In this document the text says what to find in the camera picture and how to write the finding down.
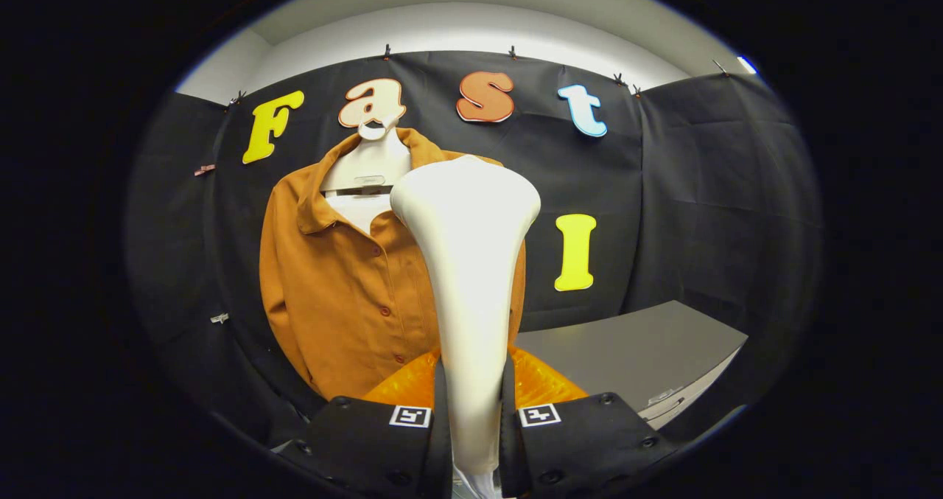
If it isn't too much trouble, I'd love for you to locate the white garment steamer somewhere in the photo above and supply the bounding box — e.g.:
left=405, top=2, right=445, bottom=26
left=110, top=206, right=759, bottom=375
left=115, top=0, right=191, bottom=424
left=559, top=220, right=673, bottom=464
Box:
left=390, top=155, right=542, bottom=499

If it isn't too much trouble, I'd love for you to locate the row of black cloth clips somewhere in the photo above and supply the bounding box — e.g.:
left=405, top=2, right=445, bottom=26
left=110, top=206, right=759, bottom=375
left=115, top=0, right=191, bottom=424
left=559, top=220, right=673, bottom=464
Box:
left=225, top=44, right=730, bottom=109

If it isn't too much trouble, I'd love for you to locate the white mannequin torso stand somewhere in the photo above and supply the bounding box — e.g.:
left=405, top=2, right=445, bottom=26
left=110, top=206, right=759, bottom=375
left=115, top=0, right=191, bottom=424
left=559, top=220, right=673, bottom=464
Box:
left=319, top=119, right=413, bottom=236

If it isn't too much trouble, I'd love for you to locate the orange button-up shirt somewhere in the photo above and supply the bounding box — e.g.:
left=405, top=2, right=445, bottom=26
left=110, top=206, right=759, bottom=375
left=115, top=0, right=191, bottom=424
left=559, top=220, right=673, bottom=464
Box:
left=259, top=127, right=527, bottom=402

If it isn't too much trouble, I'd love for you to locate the grey cabinet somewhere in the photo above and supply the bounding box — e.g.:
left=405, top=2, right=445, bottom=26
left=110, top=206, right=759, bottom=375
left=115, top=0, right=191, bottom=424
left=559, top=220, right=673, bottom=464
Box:
left=514, top=300, right=749, bottom=432

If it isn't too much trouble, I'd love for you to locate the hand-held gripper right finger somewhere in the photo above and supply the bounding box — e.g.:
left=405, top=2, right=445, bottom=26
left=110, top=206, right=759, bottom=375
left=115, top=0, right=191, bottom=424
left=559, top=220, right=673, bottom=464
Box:
left=501, top=346, right=679, bottom=499

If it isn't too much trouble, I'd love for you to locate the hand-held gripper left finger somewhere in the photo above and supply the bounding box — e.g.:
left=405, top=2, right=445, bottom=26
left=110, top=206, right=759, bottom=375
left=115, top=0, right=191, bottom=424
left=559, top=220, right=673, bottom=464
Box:
left=276, top=348, right=452, bottom=499

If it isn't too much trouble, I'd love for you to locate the black backdrop cloth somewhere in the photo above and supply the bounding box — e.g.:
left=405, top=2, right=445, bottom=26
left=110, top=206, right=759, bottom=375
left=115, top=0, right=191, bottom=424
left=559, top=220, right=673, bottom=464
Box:
left=125, top=49, right=824, bottom=448

